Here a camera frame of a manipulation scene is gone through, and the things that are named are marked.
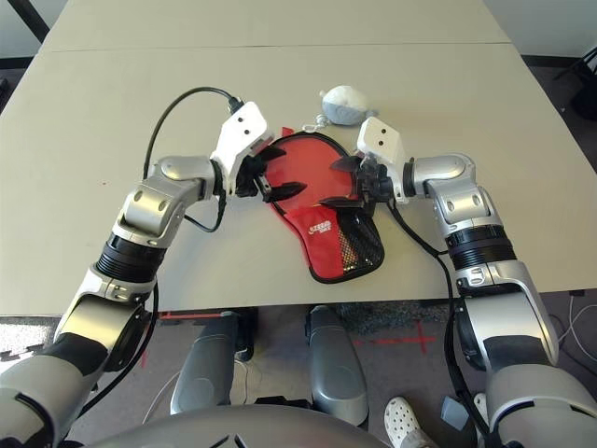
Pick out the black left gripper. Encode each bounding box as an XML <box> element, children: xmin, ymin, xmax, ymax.
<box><xmin>235</xmin><ymin>147</ymin><xmax>308</xmax><ymax>203</ymax></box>

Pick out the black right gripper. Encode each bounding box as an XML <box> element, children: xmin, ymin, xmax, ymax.
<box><xmin>319</xmin><ymin>156</ymin><xmax>396</xmax><ymax>211</ymax></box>

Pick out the black red paddle case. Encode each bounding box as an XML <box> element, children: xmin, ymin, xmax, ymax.
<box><xmin>258</xmin><ymin>125</ymin><xmax>386</xmax><ymax>285</ymax></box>

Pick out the grey plush zipper charm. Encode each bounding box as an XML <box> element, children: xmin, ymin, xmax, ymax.
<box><xmin>301</xmin><ymin>86</ymin><xmax>380</xmax><ymax>133</ymax></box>

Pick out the red tape corner mark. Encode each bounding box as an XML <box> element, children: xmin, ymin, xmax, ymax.
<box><xmin>139</xmin><ymin>310</ymin><xmax>225</xmax><ymax>368</ymax></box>

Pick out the red tape cross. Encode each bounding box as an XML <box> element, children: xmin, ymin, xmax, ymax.
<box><xmin>354</xmin><ymin>321</ymin><xmax>437</xmax><ymax>352</ymax></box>

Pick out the grey right robot leg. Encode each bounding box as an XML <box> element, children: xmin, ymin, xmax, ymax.
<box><xmin>305</xmin><ymin>305</ymin><xmax>369</xmax><ymax>426</ymax></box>

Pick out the grey robot leg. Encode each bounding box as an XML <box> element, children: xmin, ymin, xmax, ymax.
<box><xmin>305</xmin><ymin>305</ymin><xmax>369</xmax><ymax>426</ymax></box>
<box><xmin>170</xmin><ymin>312</ymin><xmax>239</xmax><ymax>416</ymax></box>

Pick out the grey left robot leg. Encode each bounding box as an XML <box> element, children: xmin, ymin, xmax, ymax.
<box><xmin>170</xmin><ymin>312</ymin><xmax>239</xmax><ymax>416</ymax></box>

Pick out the grey floor pedal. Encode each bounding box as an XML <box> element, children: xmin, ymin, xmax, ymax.
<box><xmin>440</xmin><ymin>396</ymin><xmax>469</xmax><ymax>431</ymax></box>

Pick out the grey robot torso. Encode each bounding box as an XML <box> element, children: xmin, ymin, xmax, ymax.
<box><xmin>69</xmin><ymin>403</ymin><xmax>388</xmax><ymax>448</ymax></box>

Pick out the grey trouser leg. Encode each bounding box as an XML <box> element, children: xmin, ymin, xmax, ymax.
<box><xmin>403</xmin><ymin>428</ymin><xmax>437</xmax><ymax>448</ymax></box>

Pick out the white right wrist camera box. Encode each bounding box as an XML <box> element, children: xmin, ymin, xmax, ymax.
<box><xmin>354</xmin><ymin>116</ymin><xmax>414</xmax><ymax>204</ymax></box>

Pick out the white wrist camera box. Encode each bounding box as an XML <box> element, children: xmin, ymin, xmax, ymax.
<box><xmin>354</xmin><ymin>116</ymin><xmax>414</xmax><ymax>204</ymax></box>
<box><xmin>209</xmin><ymin>101</ymin><xmax>276</xmax><ymax>195</ymax></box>

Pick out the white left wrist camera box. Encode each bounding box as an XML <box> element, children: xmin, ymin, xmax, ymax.
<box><xmin>209</xmin><ymin>101</ymin><xmax>276</xmax><ymax>195</ymax></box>

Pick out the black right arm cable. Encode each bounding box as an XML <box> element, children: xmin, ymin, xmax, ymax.
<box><xmin>386</xmin><ymin>203</ymin><xmax>495</xmax><ymax>448</ymax></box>

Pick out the white floor cable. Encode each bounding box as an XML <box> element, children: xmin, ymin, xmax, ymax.
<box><xmin>557</xmin><ymin>291</ymin><xmax>597</xmax><ymax>358</ymax></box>
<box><xmin>144</xmin><ymin>361</ymin><xmax>251</xmax><ymax>421</ymax></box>

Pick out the black metal frame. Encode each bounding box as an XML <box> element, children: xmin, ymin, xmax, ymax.
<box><xmin>11</xmin><ymin>0</ymin><xmax>50</xmax><ymax>46</ymax></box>

